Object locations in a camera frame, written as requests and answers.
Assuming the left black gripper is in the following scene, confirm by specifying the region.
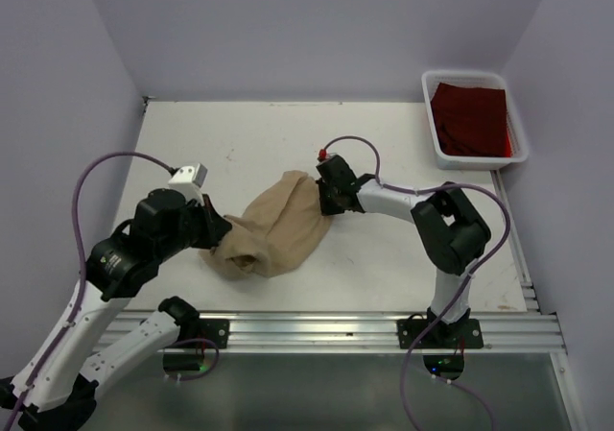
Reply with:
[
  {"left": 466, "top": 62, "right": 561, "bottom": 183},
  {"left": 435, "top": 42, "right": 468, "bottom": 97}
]
[{"left": 155, "top": 191, "right": 232, "bottom": 261}]

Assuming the beige t shirt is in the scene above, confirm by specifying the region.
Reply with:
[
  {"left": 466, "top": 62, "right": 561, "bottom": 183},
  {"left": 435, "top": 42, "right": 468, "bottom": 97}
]
[{"left": 200, "top": 171, "right": 332, "bottom": 280}]

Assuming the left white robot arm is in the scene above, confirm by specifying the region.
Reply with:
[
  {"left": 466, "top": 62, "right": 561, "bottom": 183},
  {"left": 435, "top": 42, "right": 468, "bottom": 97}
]
[{"left": 1, "top": 189, "right": 232, "bottom": 430}]

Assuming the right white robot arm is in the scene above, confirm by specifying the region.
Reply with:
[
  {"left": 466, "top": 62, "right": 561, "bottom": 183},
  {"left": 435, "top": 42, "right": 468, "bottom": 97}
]
[{"left": 317, "top": 151, "right": 491, "bottom": 347}]

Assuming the red t shirt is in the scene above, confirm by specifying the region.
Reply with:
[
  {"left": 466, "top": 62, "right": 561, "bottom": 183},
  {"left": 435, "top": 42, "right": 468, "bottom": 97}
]
[{"left": 430, "top": 83, "right": 511, "bottom": 158}]

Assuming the white plastic basket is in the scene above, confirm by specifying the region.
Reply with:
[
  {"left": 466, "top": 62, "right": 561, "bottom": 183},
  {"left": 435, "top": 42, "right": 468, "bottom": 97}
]
[{"left": 421, "top": 69, "right": 529, "bottom": 171}]

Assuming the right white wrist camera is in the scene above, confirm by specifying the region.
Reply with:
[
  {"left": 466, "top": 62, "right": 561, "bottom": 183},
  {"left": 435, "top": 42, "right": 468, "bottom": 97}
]
[{"left": 318, "top": 149, "right": 337, "bottom": 163}]

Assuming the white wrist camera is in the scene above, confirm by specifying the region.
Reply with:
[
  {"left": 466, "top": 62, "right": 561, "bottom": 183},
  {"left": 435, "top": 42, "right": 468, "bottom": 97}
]
[
  {"left": 318, "top": 149, "right": 337, "bottom": 163},
  {"left": 168, "top": 163, "right": 207, "bottom": 204}
]

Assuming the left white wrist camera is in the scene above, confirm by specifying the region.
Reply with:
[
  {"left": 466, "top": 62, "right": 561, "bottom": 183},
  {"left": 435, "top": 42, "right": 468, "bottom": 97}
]
[{"left": 168, "top": 163, "right": 207, "bottom": 204}]

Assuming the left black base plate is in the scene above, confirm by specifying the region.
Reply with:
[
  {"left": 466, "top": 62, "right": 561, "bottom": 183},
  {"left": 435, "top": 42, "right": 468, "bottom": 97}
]
[{"left": 191, "top": 319, "right": 230, "bottom": 349}]

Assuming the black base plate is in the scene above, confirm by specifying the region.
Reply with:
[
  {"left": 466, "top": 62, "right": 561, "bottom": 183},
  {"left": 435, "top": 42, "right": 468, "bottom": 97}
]
[
  {"left": 191, "top": 319, "right": 230, "bottom": 349},
  {"left": 396, "top": 318, "right": 484, "bottom": 350}
]

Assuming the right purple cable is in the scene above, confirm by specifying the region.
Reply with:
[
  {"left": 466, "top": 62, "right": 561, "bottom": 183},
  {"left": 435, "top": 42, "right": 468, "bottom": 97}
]
[{"left": 396, "top": 135, "right": 510, "bottom": 431}]

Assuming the purple cable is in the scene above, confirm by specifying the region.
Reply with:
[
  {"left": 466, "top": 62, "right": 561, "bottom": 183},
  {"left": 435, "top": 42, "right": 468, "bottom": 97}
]
[
  {"left": 396, "top": 135, "right": 510, "bottom": 431},
  {"left": 9, "top": 150, "right": 178, "bottom": 431}
]

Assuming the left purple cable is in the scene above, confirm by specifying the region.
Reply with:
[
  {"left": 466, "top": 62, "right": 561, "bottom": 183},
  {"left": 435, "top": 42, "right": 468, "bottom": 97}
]
[{"left": 9, "top": 150, "right": 178, "bottom": 431}]

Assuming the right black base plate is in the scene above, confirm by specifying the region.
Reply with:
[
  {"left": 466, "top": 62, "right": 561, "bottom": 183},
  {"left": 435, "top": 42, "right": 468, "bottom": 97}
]
[{"left": 396, "top": 318, "right": 484, "bottom": 350}]

